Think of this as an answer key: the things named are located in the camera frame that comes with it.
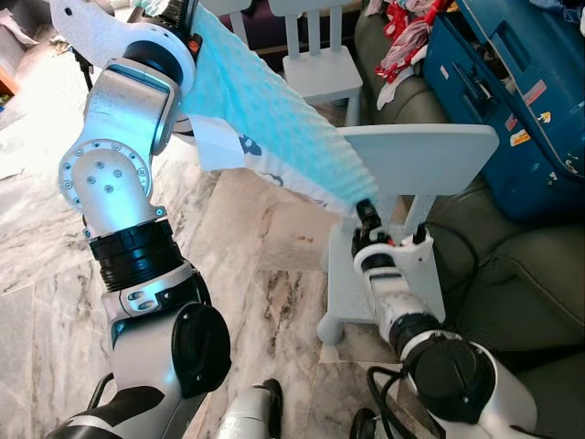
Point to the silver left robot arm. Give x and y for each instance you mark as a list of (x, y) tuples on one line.
[(119, 119)]

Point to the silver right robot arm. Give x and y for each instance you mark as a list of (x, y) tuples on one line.
[(402, 302)]

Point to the green leather sofa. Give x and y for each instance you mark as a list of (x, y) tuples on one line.
[(521, 274)]

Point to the light grey small chair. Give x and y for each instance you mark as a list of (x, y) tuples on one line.
[(320, 73), (224, 5), (411, 155)]

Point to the red white patterned clothes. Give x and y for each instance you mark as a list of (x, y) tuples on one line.
[(402, 46)]

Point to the blue hard suitcase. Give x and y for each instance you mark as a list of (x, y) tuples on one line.
[(512, 110)]

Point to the silver left robot leg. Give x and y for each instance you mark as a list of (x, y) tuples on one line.
[(242, 416)]

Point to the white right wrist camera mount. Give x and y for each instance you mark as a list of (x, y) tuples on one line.
[(402, 249)]

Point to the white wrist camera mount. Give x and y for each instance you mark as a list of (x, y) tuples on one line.
[(101, 32), (402, 249)]

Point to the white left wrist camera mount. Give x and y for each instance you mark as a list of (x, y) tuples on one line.
[(101, 32)]

